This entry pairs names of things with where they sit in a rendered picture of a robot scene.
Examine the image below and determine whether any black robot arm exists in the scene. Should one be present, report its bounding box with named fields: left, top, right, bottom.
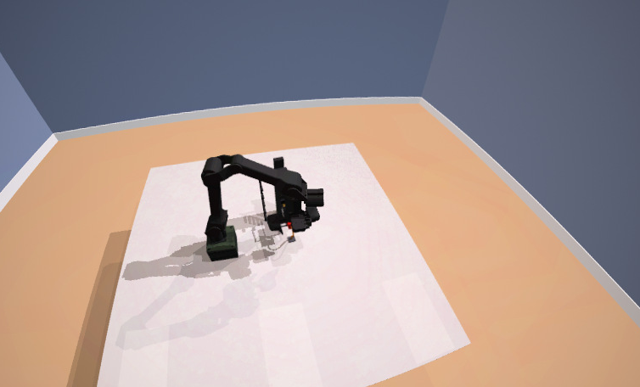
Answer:
left=201, top=154, right=324, bottom=244

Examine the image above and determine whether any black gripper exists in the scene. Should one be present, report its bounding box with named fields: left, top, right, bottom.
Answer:
left=267, top=207, right=320, bottom=234

